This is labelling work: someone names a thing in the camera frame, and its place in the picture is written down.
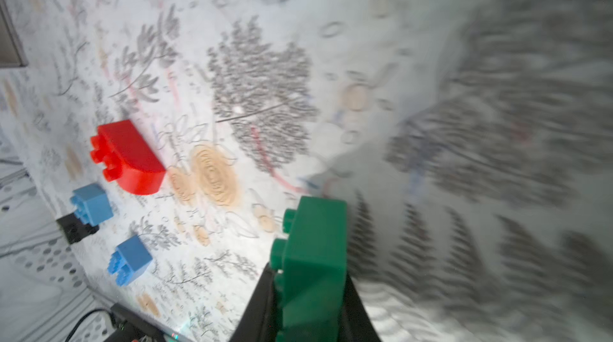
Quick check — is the small light blue lego brick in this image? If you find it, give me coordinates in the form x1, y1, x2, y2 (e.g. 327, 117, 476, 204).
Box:
70, 183, 113, 227

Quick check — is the dark blue square lego brick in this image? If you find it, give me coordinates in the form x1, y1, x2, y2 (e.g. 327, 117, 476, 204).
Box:
107, 235, 153, 287

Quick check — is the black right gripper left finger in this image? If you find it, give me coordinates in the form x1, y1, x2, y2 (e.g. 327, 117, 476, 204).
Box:
229, 264, 278, 342

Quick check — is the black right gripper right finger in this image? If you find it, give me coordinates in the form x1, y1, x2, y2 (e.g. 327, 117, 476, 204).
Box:
341, 275, 381, 342

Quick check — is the long green lego brick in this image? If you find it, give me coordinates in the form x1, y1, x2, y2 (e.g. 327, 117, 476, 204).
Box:
270, 196, 347, 341

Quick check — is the red lego brick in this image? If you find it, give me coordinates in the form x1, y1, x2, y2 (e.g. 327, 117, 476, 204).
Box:
90, 120, 166, 196

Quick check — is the small black lego piece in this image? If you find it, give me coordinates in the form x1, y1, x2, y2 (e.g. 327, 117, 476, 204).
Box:
56, 213, 100, 245

